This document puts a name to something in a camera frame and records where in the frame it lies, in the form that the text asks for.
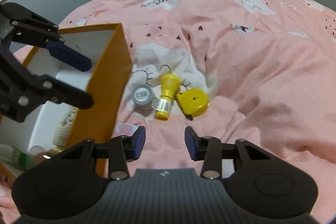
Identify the small pink packet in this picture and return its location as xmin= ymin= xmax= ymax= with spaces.
xmin=114 ymin=123 xmax=139 ymax=139

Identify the yellow bottle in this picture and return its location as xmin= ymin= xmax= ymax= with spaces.
xmin=155 ymin=73 xmax=182 ymax=121

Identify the orange cardboard box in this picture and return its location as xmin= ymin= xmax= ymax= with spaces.
xmin=0 ymin=23 xmax=133 ymax=183

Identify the white bottle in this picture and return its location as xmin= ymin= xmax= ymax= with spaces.
xmin=54 ymin=105 xmax=78 ymax=147

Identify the grey round jar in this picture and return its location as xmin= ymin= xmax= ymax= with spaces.
xmin=132 ymin=84 xmax=154 ymax=110

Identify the green bottle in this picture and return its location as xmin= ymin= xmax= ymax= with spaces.
xmin=0 ymin=144 xmax=35 ymax=170

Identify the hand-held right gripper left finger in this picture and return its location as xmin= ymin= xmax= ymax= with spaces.
xmin=59 ymin=126 xmax=146 ymax=180

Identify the yellow tape measure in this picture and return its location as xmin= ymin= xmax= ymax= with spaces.
xmin=176 ymin=89 xmax=209 ymax=121

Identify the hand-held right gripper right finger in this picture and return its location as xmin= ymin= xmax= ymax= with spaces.
xmin=184 ymin=126 xmax=276 ymax=179

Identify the pink printed blanket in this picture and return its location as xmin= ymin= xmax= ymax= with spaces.
xmin=0 ymin=0 xmax=336 ymax=216

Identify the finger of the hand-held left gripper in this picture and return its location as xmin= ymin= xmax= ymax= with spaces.
xmin=0 ymin=39 xmax=95 ymax=123
xmin=0 ymin=2 xmax=92 ymax=72

